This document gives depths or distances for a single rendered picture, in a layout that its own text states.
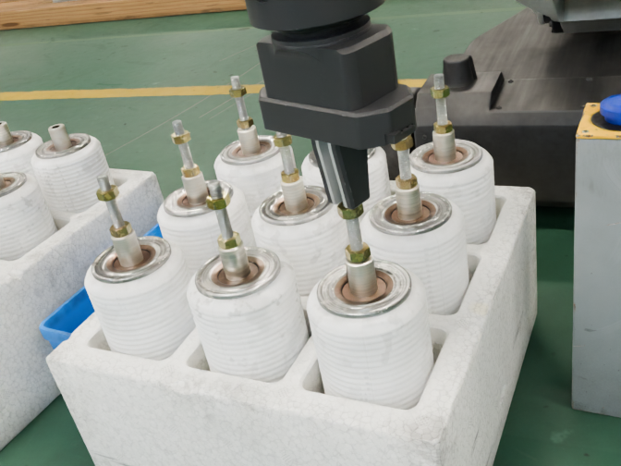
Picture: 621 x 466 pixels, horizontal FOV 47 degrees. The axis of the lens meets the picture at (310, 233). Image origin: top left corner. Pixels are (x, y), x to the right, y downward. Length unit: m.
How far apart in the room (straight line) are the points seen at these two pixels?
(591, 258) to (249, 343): 0.32
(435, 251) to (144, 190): 0.53
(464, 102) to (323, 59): 0.60
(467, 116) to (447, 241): 0.41
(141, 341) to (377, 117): 0.34
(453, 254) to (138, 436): 0.35
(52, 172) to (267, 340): 0.49
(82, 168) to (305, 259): 0.42
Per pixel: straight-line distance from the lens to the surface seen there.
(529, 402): 0.82
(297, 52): 0.45
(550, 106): 1.02
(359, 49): 0.44
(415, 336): 0.55
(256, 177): 0.81
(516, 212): 0.79
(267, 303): 0.58
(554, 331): 0.91
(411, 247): 0.62
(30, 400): 0.96
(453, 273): 0.65
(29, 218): 0.94
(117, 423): 0.73
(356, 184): 0.50
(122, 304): 0.66
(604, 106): 0.65
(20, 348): 0.93
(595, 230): 0.67
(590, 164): 0.64
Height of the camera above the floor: 0.58
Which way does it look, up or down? 30 degrees down
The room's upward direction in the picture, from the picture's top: 11 degrees counter-clockwise
